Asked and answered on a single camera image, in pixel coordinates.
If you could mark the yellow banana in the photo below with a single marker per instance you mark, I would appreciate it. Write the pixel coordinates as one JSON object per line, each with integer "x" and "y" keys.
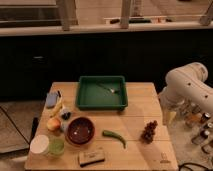
{"x": 57, "y": 108}

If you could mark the orange peach fruit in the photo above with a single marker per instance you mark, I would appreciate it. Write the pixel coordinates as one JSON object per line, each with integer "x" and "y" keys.
{"x": 53, "y": 124}

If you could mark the purple grape bunch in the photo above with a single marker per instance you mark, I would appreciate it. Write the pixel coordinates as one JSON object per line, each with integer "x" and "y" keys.
{"x": 148, "y": 133}

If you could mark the metal fork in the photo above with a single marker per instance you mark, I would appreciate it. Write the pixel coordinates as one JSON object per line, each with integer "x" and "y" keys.
{"x": 109, "y": 89}

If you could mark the brown sponge block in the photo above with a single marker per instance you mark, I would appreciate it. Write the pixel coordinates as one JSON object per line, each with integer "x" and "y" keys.
{"x": 90, "y": 157}

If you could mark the spice jar rack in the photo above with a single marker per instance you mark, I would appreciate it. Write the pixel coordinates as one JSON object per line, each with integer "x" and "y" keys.
{"x": 200, "y": 122}

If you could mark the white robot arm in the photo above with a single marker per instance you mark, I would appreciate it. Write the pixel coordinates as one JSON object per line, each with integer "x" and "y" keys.
{"x": 185, "y": 83}

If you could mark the green plastic tray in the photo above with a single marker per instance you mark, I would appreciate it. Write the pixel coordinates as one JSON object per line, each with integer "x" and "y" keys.
{"x": 90, "y": 96}

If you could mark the small dark blue object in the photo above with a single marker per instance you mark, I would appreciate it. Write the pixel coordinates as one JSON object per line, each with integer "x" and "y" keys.
{"x": 65, "y": 114}

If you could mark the dark red bowl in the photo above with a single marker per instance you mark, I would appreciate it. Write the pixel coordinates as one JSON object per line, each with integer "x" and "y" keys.
{"x": 80, "y": 131}

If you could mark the green cup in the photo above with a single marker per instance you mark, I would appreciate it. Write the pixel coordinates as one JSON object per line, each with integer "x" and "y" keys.
{"x": 56, "y": 147}

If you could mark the green pepper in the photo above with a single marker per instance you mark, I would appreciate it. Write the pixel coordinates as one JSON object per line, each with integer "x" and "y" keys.
{"x": 112, "y": 134}

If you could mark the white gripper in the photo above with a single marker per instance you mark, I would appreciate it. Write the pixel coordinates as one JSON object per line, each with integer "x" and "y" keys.
{"x": 168, "y": 116}

